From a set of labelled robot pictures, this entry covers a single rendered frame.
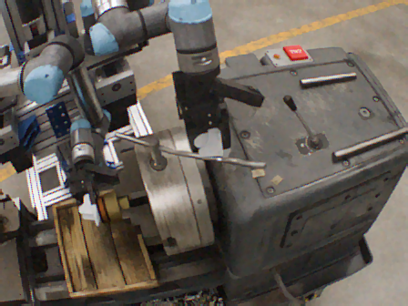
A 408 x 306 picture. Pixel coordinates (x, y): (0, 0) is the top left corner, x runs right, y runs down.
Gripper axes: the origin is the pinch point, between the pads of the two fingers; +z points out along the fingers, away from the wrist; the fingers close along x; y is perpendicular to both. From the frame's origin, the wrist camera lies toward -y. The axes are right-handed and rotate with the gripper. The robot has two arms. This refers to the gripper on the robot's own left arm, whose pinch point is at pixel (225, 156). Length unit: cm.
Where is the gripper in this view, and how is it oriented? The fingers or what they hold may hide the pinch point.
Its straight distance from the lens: 88.4
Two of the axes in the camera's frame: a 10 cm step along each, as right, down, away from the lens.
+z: 1.5, 8.2, 5.5
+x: 2.5, 5.1, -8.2
